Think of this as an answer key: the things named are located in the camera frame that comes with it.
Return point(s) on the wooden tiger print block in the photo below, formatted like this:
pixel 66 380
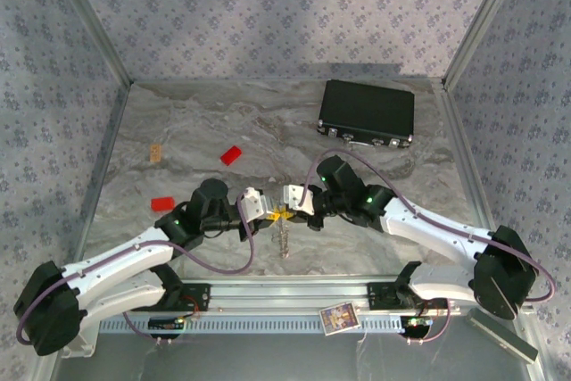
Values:
pixel 155 153

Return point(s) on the aluminium frame side bar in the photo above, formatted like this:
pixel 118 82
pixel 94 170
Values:
pixel 105 167
pixel 466 162

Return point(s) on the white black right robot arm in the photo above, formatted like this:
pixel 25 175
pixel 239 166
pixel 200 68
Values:
pixel 437 229

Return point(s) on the aluminium frame post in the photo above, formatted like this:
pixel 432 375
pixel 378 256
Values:
pixel 96 24
pixel 482 19

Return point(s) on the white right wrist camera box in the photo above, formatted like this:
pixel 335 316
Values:
pixel 301 198

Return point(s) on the black hard carrying case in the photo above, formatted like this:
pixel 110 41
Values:
pixel 368 106

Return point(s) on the grey metal bar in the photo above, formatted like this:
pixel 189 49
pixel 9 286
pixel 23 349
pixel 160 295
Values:
pixel 499 334

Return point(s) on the metal keyring bunch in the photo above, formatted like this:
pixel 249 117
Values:
pixel 283 240

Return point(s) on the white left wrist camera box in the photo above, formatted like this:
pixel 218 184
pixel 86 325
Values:
pixel 254 204

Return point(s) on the red plastic block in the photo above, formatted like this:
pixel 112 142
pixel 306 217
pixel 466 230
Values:
pixel 231 155
pixel 162 203

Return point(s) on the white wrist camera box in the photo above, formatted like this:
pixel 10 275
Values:
pixel 301 198
pixel 254 204

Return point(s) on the aluminium mounting rail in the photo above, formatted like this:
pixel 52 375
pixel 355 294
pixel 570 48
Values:
pixel 290 296

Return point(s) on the small picture card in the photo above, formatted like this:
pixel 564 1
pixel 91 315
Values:
pixel 340 318

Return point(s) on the small black controller board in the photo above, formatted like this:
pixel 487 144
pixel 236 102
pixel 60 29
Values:
pixel 417 323
pixel 165 324

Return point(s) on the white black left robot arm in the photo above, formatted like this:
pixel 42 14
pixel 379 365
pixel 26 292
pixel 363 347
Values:
pixel 116 260

